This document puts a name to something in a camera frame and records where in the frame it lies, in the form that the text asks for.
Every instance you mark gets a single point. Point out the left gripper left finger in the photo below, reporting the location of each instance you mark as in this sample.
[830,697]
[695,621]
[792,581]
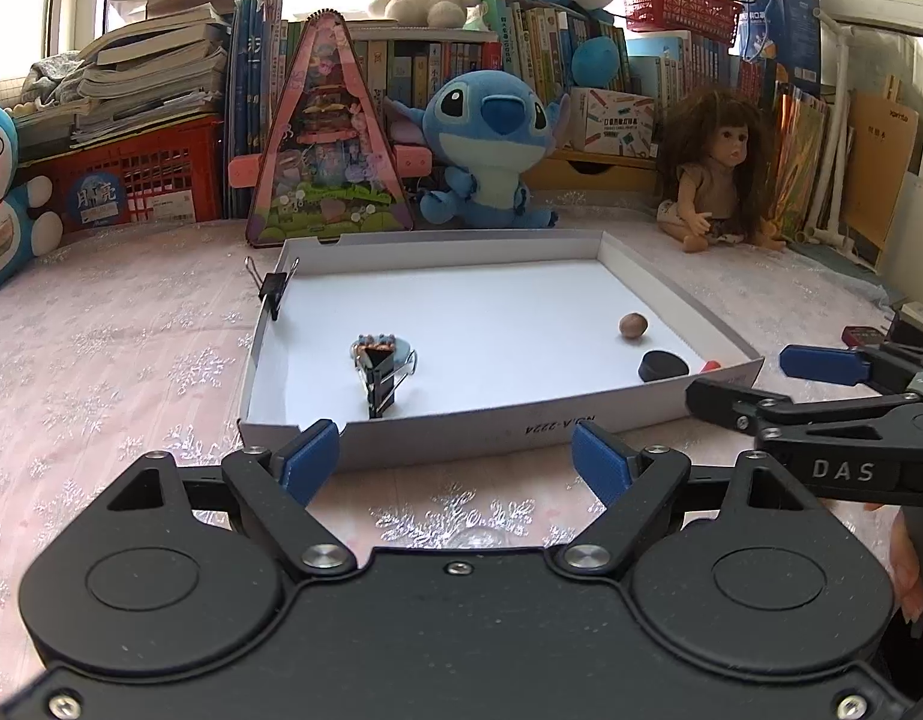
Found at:
[273,478]

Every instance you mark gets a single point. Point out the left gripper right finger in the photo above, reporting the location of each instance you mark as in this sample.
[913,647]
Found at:
[640,491]

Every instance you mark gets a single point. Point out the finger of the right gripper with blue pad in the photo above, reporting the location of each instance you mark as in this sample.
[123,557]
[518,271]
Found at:
[887,368]
[751,411]

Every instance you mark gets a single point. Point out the brown hazelnut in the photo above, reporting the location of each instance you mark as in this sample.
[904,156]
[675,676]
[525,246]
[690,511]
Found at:
[633,326]

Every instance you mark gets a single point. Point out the black binder clip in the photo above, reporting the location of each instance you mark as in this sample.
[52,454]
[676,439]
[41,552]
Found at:
[270,288]
[381,380]

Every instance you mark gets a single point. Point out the light blue hair clip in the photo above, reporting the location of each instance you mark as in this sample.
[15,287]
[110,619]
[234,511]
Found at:
[403,353]

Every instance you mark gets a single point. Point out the clear plastic dome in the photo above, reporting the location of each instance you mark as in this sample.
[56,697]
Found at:
[479,537]

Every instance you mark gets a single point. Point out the person's right hand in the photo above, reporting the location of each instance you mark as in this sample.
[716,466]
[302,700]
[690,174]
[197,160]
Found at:
[893,546]

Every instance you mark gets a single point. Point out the dark red smartphone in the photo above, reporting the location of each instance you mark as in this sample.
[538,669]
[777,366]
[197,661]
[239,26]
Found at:
[854,336]

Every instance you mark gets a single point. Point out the black power adapter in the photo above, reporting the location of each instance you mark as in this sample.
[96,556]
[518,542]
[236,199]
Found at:
[905,331]

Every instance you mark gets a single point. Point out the white shallow cardboard box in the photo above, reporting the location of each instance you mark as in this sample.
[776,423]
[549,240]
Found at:
[516,334]

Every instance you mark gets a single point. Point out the black binder clip on box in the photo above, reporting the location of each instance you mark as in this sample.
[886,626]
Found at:
[270,288]

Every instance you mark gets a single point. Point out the brown cardboard sheet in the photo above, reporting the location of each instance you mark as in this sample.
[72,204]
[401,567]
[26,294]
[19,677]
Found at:
[884,137]

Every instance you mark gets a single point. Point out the brown haired baby doll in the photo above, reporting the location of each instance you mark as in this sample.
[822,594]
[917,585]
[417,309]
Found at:
[713,161]

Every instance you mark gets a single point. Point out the wooden drawer shelf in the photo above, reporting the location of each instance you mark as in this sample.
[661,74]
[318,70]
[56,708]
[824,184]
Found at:
[569,170]

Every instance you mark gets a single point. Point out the pink triangular diorama house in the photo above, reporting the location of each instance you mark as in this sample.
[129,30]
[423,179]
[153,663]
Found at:
[327,168]

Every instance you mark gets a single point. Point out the white colourful stationery box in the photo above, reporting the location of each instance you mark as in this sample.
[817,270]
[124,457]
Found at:
[610,122]

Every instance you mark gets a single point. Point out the red plastic crate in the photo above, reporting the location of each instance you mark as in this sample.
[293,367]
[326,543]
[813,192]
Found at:
[168,173]

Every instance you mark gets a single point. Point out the blue cardboard box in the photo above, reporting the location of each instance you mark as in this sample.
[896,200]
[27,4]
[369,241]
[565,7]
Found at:
[786,32]

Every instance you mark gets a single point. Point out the Doraemon plush toy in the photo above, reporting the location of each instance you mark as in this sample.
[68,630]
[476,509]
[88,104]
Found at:
[27,228]

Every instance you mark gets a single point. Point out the Stitch blue plush toy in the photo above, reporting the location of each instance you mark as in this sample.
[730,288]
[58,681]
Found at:
[487,128]

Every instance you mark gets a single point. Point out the red plastic basket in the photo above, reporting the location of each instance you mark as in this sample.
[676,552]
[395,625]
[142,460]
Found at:
[716,19]

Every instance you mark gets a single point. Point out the stack of books and papers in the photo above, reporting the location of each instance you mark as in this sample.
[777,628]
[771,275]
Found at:
[168,60]

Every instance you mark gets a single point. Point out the row of upright books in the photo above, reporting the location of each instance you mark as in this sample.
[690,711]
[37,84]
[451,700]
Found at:
[527,38]

